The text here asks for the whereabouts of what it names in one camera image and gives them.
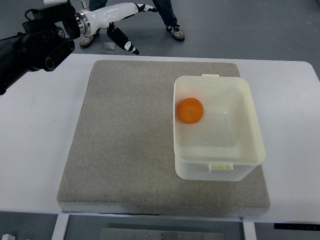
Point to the black table control panel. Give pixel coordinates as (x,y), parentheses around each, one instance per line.
(297,226)

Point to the white table leg right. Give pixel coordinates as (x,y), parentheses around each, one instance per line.
(249,230)

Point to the pale yellow plastic box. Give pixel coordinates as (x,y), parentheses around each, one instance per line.
(226,144)

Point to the person right leg with sneaker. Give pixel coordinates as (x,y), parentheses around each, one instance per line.
(170,21)

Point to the orange fruit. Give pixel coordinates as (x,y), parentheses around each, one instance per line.
(190,110)

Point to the white table leg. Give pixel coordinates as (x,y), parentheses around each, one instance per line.
(249,230)
(60,226)

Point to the small clear square floor plate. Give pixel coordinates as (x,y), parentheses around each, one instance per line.
(108,48)

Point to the grey metal base plate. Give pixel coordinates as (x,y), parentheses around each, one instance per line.
(147,234)

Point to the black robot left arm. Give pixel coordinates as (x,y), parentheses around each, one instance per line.
(47,41)

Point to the grey felt mat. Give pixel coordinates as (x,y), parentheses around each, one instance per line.
(122,160)

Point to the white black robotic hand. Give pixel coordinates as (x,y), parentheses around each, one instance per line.
(105,18)

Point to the small white object bottom left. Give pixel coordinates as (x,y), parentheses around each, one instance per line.
(8,237)

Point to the white object at top edge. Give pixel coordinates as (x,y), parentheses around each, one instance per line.
(48,2)

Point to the white table leg left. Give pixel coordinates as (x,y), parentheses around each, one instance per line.
(60,226)

